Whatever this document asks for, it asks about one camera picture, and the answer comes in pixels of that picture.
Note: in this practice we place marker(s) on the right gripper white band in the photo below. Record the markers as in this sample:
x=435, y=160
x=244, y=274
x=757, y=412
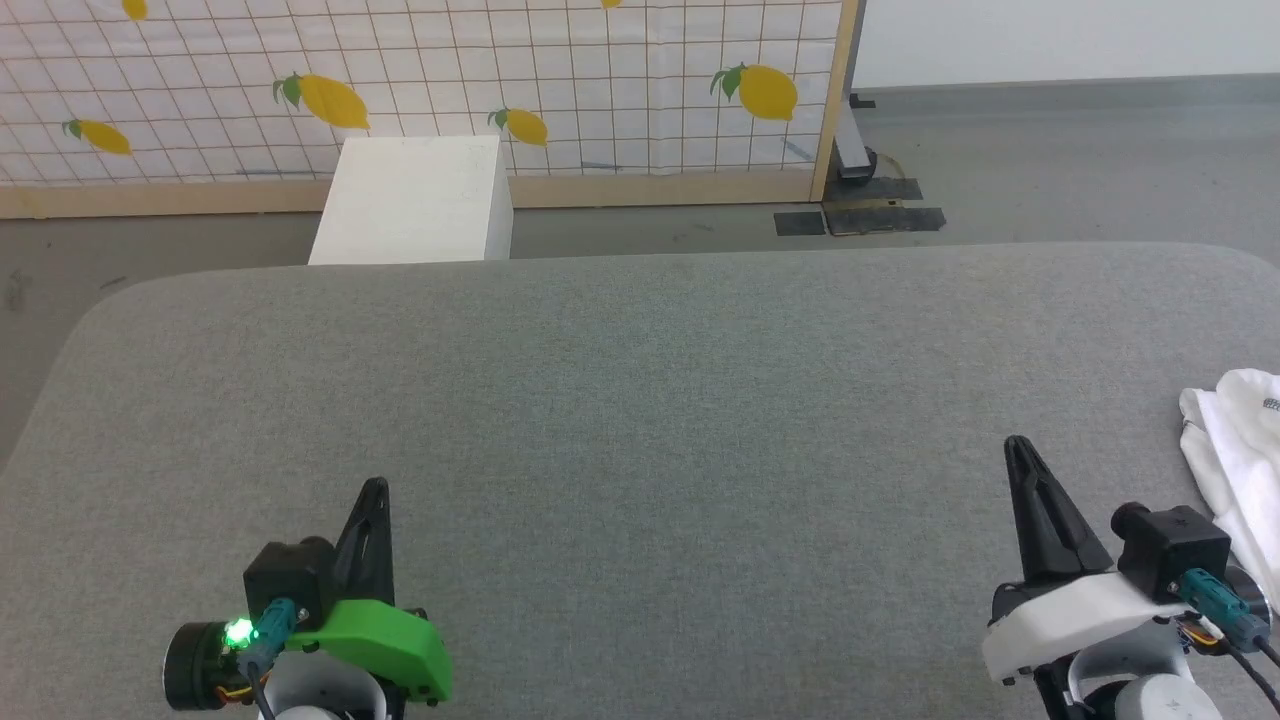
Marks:
x=1070, y=615

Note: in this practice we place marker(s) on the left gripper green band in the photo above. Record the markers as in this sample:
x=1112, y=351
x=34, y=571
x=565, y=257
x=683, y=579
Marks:
x=390, y=645

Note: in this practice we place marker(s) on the white t-shirt with grey trim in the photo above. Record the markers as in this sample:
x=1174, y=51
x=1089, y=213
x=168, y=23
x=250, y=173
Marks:
x=1240, y=450

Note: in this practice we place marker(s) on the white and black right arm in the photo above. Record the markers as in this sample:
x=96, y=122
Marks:
x=1140, y=690

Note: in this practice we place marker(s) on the long black floor mat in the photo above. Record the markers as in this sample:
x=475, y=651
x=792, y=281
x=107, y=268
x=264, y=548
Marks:
x=888, y=220

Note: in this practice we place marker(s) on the white rectangular box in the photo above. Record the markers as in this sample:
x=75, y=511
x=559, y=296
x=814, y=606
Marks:
x=410, y=200

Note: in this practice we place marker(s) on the grey fabric table cover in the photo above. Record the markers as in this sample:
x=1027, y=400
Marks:
x=700, y=400

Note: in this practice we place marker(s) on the thin black floor mat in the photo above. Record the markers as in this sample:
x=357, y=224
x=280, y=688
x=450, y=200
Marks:
x=885, y=189

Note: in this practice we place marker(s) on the small black floor mat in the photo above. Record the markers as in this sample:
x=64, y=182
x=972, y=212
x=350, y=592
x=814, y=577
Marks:
x=800, y=223

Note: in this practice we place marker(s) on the metal partition foot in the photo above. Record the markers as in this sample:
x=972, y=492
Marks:
x=852, y=150

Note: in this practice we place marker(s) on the lemon print wood-framed partition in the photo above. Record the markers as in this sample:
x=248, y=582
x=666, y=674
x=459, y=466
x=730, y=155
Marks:
x=600, y=60

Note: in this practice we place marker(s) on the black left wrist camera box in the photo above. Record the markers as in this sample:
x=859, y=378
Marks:
x=290, y=580

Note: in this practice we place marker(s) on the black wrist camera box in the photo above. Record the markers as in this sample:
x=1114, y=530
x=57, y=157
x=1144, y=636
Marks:
x=290, y=580
x=1170, y=550

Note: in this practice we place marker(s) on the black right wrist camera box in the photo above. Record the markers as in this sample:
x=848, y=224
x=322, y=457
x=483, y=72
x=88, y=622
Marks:
x=1170, y=550

